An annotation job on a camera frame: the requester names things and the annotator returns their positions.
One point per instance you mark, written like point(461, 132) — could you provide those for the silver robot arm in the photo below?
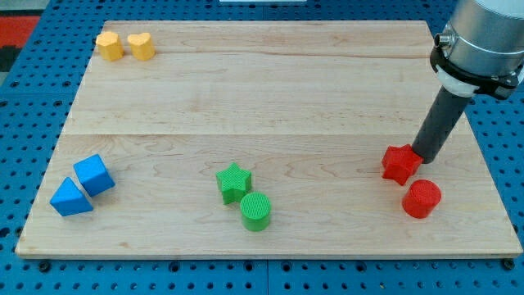
point(480, 50)

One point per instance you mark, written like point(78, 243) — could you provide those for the blue cube block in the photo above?
point(93, 175)

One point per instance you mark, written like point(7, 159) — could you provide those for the blue triangle block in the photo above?
point(69, 200)

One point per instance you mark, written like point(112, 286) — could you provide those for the green star block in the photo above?
point(233, 183)

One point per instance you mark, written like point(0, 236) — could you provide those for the green cylinder block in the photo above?
point(255, 208)

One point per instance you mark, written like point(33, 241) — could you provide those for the wooden board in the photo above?
point(308, 107)

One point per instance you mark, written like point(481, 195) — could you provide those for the red star block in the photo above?
point(400, 163)

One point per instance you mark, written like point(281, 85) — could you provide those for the yellow heart block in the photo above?
point(141, 46)

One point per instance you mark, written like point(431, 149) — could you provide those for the red cylinder block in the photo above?
point(421, 199)

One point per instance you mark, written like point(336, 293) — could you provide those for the yellow hexagon block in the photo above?
point(109, 46)

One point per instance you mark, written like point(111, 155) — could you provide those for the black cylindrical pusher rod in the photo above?
point(441, 119)

